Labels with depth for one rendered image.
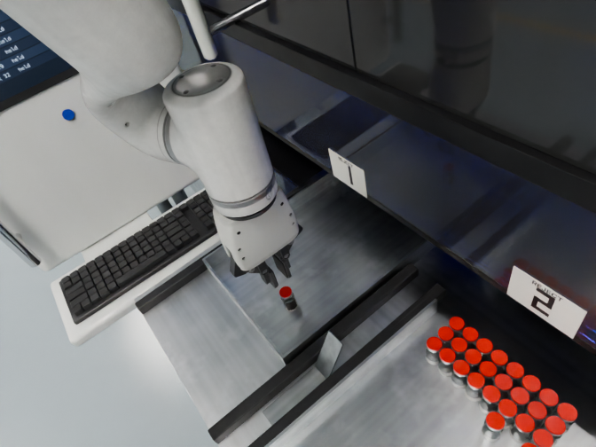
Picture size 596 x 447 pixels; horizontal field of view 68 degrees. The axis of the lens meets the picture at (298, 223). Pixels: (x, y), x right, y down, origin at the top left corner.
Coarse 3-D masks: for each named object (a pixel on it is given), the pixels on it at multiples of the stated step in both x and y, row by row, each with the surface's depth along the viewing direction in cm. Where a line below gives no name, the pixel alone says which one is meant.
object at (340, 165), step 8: (336, 160) 72; (344, 160) 70; (336, 168) 74; (344, 168) 72; (352, 168) 69; (336, 176) 76; (344, 176) 73; (352, 176) 71; (360, 176) 69; (360, 184) 70; (360, 192) 72
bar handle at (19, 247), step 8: (0, 224) 85; (0, 232) 85; (8, 232) 87; (8, 240) 87; (16, 240) 88; (16, 248) 89; (24, 248) 90; (24, 256) 91; (32, 256) 92; (32, 264) 93
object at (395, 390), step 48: (432, 336) 65; (336, 384) 60; (384, 384) 62; (432, 384) 60; (288, 432) 58; (336, 432) 59; (384, 432) 58; (432, 432) 57; (480, 432) 55; (576, 432) 53
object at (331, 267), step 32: (320, 192) 90; (352, 192) 88; (320, 224) 84; (352, 224) 83; (384, 224) 81; (224, 256) 83; (320, 256) 79; (352, 256) 78; (384, 256) 76; (416, 256) 73; (224, 288) 76; (256, 288) 77; (320, 288) 75; (352, 288) 73; (256, 320) 73; (288, 320) 72; (320, 320) 71; (288, 352) 64
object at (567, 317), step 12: (516, 276) 52; (528, 276) 50; (516, 288) 53; (528, 288) 51; (540, 288) 49; (516, 300) 54; (528, 300) 52; (564, 300) 47; (540, 312) 52; (552, 312) 50; (564, 312) 48; (576, 312) 47; (552, 324) 51; (564, 324) 50; (576, 324) 48
